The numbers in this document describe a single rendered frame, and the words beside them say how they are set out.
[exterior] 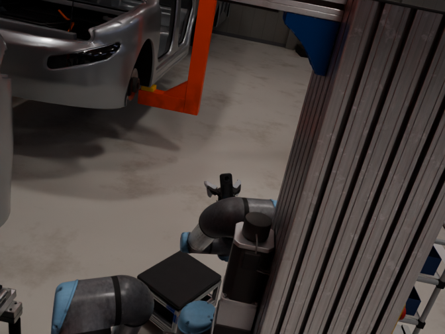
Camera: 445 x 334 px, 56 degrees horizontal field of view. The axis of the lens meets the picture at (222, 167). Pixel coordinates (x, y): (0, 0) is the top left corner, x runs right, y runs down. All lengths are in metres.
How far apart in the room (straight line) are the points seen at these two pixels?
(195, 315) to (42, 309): 1.63
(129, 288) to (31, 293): 1.99
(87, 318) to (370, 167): 0.68
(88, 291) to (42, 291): 1.98
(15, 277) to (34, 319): 0.40
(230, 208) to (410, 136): 0.58
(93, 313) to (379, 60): 0.78
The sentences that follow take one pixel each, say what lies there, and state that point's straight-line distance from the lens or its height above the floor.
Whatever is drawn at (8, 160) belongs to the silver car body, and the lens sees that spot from 2.19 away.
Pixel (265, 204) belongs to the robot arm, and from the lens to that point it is 1.19.
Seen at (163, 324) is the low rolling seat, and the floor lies 0.15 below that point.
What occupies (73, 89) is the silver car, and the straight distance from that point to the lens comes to 3.68.
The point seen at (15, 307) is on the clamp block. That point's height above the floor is 0.95.
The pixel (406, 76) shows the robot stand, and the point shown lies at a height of 1.93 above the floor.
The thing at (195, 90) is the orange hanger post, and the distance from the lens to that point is 4.65.
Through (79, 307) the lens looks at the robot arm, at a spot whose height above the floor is 1.31.
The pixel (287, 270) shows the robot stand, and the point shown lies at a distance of 0.82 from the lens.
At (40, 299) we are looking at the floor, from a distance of 2.96.
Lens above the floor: 2.03
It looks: 25 degrees down
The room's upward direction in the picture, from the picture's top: 11 degrees clockwise
